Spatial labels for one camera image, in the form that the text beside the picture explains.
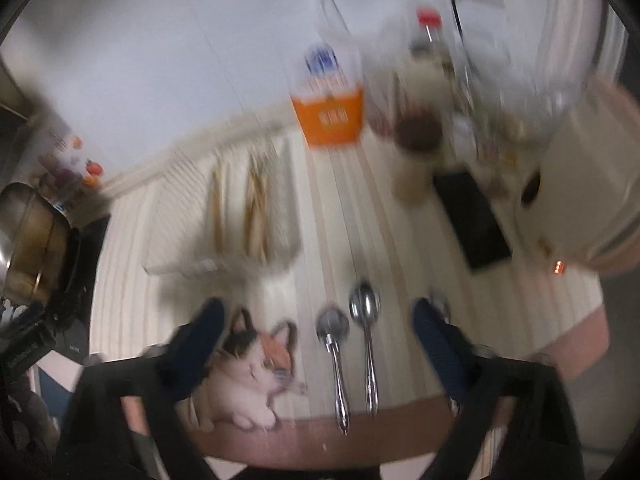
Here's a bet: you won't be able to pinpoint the rightmost steel spoon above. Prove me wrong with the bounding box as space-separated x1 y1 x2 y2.
427 289 451 324

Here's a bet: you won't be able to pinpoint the black smartphone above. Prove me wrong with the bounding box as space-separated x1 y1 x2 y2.
432 170 512 271

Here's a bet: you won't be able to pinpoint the cat print striped mat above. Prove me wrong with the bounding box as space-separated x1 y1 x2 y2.
89 130 610 469

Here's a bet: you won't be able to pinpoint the wooden chopstick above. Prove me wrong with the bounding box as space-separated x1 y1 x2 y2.
250 155 270 262
244 157 264 260
210 162 224 254

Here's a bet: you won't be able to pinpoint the beige brown tumbler cup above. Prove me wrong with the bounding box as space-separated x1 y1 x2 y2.
392 54 454 205

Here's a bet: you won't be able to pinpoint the orange white carton box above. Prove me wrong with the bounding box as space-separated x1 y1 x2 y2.
286 40 363 148

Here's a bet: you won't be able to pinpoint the steel spoon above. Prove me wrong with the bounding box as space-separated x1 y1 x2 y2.
427 289 451 324
349 280 380 417
316 304 350 436

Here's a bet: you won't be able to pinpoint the pink cream rice cooker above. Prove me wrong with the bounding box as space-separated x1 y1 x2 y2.
514 76 639 274

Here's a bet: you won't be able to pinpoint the stainless steel stock pot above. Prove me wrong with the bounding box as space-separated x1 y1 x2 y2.
1 182 80 306

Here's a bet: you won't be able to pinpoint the clear plastic basket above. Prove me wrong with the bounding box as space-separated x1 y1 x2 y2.
142 136 302 276

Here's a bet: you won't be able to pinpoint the clear plastic bags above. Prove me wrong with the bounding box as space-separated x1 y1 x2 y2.
317 0 576 167

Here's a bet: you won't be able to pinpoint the leftmost wooden chopstick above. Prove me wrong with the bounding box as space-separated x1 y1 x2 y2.
210 162 224 254

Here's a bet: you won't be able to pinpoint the red cap dark bottle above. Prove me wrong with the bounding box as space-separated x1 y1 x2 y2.
409 6 446 56

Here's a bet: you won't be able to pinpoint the fruit wall stickers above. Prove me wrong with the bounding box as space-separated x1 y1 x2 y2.
28 128 105 200

